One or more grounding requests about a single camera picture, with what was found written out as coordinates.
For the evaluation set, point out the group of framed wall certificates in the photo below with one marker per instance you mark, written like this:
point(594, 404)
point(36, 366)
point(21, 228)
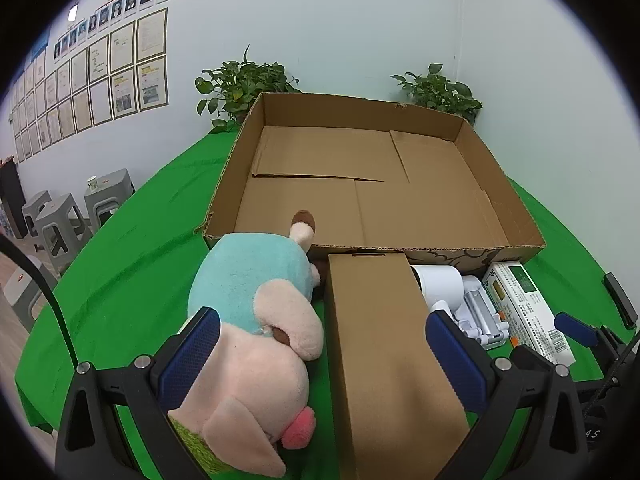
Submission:
point(125, 80)

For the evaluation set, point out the blue wall posters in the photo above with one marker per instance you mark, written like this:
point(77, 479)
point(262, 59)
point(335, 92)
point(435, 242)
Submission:
point(41, 47)

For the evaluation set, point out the pink and teal plush toy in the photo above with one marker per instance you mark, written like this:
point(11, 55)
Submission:
point(250, 280)

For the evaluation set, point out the white folding phone stand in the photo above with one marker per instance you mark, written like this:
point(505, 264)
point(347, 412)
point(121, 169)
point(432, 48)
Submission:
point(477, 305)

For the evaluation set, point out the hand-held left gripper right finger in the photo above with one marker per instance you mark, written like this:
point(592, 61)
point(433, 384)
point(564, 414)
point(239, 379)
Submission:
point(455, 355)

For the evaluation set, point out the bushy green potted plant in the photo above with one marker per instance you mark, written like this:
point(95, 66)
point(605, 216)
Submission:
point(245, 85)

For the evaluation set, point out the long brown carton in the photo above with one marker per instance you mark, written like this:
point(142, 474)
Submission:
point(385, 360)

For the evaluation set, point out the green tablecloth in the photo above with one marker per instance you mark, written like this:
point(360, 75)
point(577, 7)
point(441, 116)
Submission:
point(135, 260)

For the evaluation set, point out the black cabinet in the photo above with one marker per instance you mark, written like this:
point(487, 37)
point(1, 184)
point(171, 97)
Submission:
point(11, 195)

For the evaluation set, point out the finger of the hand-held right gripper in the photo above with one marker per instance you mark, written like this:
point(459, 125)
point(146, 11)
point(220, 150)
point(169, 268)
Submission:
point(620, 300)
point(572, 325)

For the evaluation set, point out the white paper cup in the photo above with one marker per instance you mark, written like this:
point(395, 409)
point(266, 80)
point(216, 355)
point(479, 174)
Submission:
point(92, 183)

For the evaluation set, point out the white and green packet box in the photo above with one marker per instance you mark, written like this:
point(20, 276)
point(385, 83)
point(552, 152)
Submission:
point(525, 310)

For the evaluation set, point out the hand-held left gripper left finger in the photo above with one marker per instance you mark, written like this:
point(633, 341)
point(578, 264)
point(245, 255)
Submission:
point(192, 355)

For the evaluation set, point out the large cardboard box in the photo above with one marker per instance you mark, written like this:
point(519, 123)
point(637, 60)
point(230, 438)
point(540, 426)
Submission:
point(350, 160)

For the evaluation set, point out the grey plastic stool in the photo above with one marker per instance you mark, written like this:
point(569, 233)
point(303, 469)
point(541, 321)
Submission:
point(34, 205)
point(57, 230)
point(22, 295)
point(107, 195)

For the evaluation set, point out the small green potted plant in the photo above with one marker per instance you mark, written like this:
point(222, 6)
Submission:
point(440, 92)

